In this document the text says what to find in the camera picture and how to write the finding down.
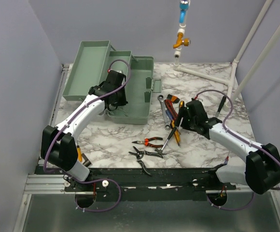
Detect green tool box clear lid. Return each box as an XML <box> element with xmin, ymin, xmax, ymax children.
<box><xmin>63</xmin><ymin>41</ymin><xmax>162</xmax><ymax>125</ymax></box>

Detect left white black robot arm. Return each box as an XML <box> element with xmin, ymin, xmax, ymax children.
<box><xmin>41</xmin><ymin>70</ymin><xmax>128</xmax><ymax>191</ymax></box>

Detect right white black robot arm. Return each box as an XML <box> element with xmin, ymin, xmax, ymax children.
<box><xmin>175</xmin><ymin>100</ymin><xmax>280</xmax><ymax>194</ymax></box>

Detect orange black brush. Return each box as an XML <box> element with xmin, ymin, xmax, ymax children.
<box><xmin>167</xmin><ymin>94</ymin><xmax>180</xmax><ymax>103</ymax></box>

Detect orange box cutter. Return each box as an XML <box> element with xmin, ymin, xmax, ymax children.
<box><xmin>170</xmin><ymin>120</ymin><xmax>181</xmax><ymax>146</ymax></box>

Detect silver ratchet wrench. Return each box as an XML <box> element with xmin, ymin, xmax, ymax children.
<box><xmin>157</xmin><ymin>95</ymin><xmax>171</xmax><ymax>131</ymax></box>

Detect small black claw hammer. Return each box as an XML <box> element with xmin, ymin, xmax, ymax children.
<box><xmin>155</xmin><ymin>126</ymin><xmax>177</xmax><ymax>155</ymax></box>

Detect orange long nose pliers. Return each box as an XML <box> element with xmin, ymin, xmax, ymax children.
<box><xmin>132</xmin><ymin>137</ymin><xmax>163</xmax><ymax>148</ymax></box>

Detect blue handle screwdriver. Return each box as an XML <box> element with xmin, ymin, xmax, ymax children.
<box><xmin>166</xmin><ymin>110</ymin><xmax>174</xmax><ymax>121</ymax></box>

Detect white pvc pipe frame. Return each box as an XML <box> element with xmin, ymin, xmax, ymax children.
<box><xmin>173</xmin><ymin>0</ymin><xmax>280</xmax><ymax>101</ymax></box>

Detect black mounting rail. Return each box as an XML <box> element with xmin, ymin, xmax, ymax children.
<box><xmin>33</xmin><ymin>166</ymin><xmax>267</xmax><ymax>203</ymax></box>

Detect aluminium rail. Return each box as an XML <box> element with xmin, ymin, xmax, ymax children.
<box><xmin>24</xmin><ymin>174</ymin><xmax>65</xmax><ymax>194</ymax></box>

